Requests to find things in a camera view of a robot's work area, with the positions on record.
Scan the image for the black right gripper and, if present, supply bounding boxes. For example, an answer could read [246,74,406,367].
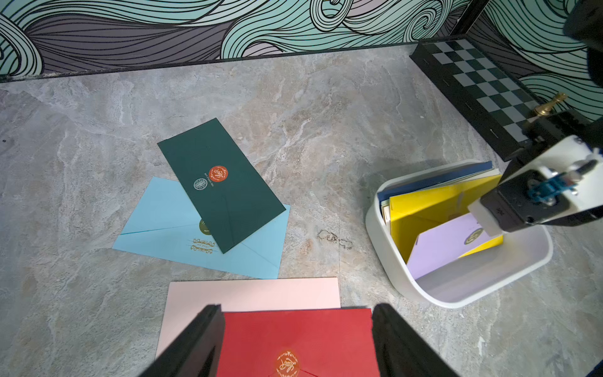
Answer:
[502,110,594,182]

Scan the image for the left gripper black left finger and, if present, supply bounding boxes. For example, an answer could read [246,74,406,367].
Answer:
[141,305,225,377]

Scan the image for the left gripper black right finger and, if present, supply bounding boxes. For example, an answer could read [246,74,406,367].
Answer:
[372,303,459,377]

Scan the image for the lavender envelope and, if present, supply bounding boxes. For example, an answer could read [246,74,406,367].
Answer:
[407,213,504,280]

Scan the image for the light blue envelope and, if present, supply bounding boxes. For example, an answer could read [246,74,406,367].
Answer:
[112,178,291,279]

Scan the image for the yellow envelope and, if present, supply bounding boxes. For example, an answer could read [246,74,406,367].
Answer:
[389,174,501,262]

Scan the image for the dark blue envelope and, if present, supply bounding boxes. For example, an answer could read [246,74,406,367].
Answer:
[375,160,494,203]

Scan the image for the dark green envelope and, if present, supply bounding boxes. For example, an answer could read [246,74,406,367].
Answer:
[158,119,285,254]

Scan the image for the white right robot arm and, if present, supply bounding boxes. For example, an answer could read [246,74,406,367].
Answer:
[487,1,602,147]

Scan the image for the white plastic storage box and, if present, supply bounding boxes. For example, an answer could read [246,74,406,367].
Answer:
[365,168,554,309]

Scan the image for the gold chess piece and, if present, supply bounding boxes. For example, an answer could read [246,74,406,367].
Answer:
[534,92,568,117]

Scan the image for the black white chessboard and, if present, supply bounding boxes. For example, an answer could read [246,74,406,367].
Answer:
[410,38,540,161]

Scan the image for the pink envelope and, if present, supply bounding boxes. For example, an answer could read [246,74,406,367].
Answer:
[155,277,341,356]

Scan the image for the red envelope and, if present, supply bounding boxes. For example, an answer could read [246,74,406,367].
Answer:
[218,309,379,376]

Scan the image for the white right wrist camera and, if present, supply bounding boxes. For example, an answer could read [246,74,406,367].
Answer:
[468,135,602,237]

